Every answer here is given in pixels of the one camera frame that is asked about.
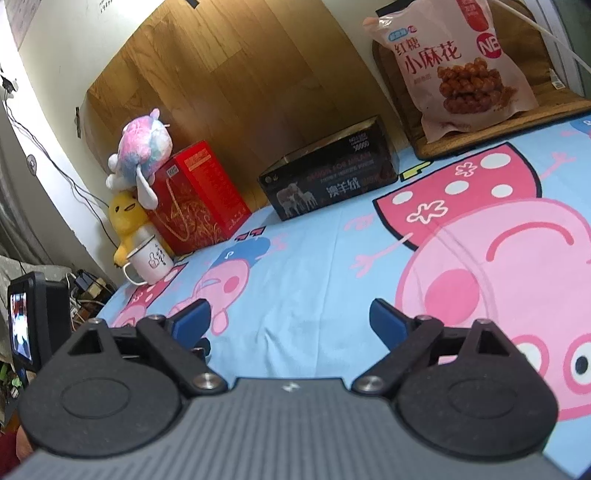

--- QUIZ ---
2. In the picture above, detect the wooden headboard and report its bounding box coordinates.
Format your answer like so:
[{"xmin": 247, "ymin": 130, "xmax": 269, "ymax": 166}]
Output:
[{"xmin": 85, "ymin": 0, "xmax": 409, "ymax": 209}]

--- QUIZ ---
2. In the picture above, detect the floor power strip with plugs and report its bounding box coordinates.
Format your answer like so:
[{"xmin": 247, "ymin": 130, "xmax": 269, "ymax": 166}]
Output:
[{"xmin": 67, "ymin": 269, "xmax": 117, "ymax": 308}]

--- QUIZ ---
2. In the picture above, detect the black wall cable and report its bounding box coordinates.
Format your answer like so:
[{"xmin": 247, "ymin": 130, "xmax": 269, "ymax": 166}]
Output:
[{"xmin": 0, "ymin": 65, "xmax": 118, "ymax": 247}]

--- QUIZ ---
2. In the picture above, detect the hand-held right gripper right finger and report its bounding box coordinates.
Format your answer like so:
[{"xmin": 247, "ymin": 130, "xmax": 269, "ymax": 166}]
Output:
[{"xmin": 351, "ymin": 298, "xmax": 511, "ymax": 397}]

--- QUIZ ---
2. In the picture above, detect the pink and blue plush toy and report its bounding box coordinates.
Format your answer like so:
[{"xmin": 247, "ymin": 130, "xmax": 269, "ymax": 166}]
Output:
[{"xmin": 105, "ymin": 108, "xmax": 175, "ymax": 209}]

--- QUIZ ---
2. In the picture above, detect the white enamel mug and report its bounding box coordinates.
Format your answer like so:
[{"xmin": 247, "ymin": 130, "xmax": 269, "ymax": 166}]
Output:
[{"xmin": 122, "ymin": 233, "xmax": 175, "ymax": 286}]

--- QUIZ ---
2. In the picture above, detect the yellow plush duck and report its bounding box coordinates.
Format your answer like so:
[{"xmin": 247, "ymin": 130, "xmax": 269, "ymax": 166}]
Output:
[{"xmin": 108, "ymin": 191, "xmax": 163, "ymax": 267}]

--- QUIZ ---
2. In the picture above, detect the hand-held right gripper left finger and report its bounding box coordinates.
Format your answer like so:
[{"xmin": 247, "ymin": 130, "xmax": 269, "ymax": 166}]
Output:
[{"xmin": 68, "ymin": 298, "xmax": 228, "ymax": 397}]

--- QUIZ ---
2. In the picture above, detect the black box with silver lining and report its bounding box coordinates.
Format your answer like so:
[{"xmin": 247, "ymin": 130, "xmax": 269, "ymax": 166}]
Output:
[{"xmin": 257, "ymin": 115, "xmax": 400, "ymax": 223}]

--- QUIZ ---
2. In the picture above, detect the cartoon printed blanket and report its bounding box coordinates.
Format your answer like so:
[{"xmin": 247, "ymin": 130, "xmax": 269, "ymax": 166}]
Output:
[{"xmin": 95, "ymin": 111, "xmax": 591, "ymax": 478}]

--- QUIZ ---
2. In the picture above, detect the red gift box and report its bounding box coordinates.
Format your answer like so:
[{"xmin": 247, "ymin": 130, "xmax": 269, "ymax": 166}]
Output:
[{"xmin": 147, "ymin": 140, "xmax": 253, "ymax": 257}]

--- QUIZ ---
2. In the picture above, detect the white cable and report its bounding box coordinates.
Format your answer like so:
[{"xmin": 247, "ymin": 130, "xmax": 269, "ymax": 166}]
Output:
[{"xmin": 490, "ymin": 0, "xmax": 591, "ymax": 75}]

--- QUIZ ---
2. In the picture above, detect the pink snack bag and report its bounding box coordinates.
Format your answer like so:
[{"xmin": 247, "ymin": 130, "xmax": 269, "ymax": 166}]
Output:
[{"xmin": 362, "ymin": 0, "xmax": 539, "ymax": 144}]

